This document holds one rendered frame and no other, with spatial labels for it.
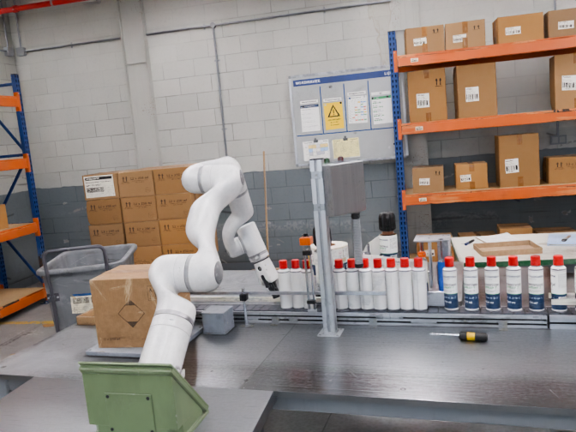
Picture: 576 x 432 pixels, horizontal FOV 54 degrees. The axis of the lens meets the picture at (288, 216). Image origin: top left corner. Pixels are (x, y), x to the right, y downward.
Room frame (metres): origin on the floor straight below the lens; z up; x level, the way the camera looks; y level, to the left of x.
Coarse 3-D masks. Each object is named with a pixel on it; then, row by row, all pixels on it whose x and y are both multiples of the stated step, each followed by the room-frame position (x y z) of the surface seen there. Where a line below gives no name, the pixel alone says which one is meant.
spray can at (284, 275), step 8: (280, 264) 2.28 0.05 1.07; (280, 272) 2.27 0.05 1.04; (288, 272) 2.27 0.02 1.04; (280, 280) 2.27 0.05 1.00; (288, 280) 2.27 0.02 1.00; (280, 288) 2.27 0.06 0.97; (288, 288) 2.27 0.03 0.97; (280, 296) 2.28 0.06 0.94; (288, 296) 2.27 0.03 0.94; (288, 304) 2.27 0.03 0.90
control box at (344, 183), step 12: (324, 168) 2.05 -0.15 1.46; (336, 168) 2.05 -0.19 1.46; (348, 168) 2.08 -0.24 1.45; (360, 168) 2.12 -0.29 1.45; (324, 180) 2.06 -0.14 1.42; (336, 180) 2.05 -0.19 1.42; (348, 180) 2.08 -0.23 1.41; (360, 180) 2.12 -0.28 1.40; (324, 192) 2.06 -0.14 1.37; (336, 192) 2.04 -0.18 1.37; (348, 192) 2.08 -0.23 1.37; (360, 192) 2.11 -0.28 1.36; (336, 204) 2.04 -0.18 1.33; (348, 204) 2.08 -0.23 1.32; (360, 204) 2.11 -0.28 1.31
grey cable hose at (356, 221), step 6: (354, 216) 2.07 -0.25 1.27; (354, 222) 2.07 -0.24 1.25; (354, 228) 2.08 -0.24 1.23; (354, 234) 2.08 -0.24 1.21; (360, 234) 2.08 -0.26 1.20; (354, 240) 2.08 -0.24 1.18; (360, 240) 2.08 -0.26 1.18; (354, 246) 2.08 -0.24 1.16; (360, 246) 2.08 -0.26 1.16; (354, 252) 2.08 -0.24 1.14; (360, 252) 2.07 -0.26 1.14; (360, 258) 2.07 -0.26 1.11; (360, 264) 2.07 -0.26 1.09
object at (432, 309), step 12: (360, 312) 2.15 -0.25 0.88; (372, 312) 2.14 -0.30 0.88; (384, 312) 2.12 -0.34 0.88; (396, 312) 2.11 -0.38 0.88; (408, 312) 2.09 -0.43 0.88; (420, 312) 2.08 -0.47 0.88; (432, 312) 2.07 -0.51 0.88; (444, 312) 2.05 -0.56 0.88; (456, 312) 2.04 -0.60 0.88; (468, 312) 2.03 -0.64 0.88; (480, 312) 2.03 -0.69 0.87; (492, 312) 2.01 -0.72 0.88; (504, 312) 1.99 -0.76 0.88; (516, 312) 1.98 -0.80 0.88; (528, 312) 1.97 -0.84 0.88
